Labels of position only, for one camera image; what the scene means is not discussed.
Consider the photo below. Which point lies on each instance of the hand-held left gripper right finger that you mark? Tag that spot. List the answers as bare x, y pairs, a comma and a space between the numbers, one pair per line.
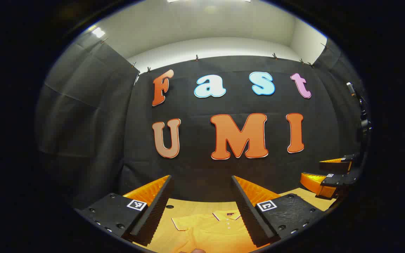
250, 218

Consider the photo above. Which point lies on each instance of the orange T-shirt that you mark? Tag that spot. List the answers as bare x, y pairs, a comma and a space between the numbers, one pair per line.
209, 232

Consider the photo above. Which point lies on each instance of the black backdrop cloth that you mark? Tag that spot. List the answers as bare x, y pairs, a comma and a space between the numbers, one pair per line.
195, 168

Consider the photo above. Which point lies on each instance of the ceiling light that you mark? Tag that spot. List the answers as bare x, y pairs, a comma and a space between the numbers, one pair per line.
98, 32

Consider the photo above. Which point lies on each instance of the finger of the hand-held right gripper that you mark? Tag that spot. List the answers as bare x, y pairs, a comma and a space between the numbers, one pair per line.
315, 184
336, 166

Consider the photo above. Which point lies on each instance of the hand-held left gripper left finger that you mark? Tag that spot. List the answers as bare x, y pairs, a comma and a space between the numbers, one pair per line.
155, 218

